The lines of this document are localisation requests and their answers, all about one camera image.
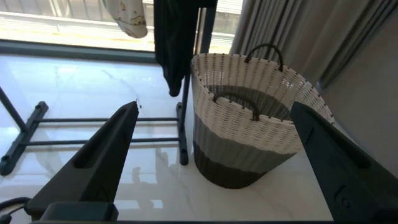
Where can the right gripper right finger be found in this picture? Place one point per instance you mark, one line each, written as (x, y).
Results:
(351, 174)

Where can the black clothes rack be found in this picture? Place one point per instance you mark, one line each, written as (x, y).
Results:
(26, 133)

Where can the white laundry basket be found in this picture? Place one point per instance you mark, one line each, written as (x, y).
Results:
(242, 137)

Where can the window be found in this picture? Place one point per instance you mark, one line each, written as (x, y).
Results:
(77, 51)

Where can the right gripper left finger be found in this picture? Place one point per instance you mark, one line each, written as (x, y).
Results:
(99, 161)

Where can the black t-shirt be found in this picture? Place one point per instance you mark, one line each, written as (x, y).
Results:
(174, 46)

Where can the cream printed garment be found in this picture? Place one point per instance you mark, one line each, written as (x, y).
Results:
(130, 18)

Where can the beige curtain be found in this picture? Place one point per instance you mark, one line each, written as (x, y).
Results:
(280, 31)

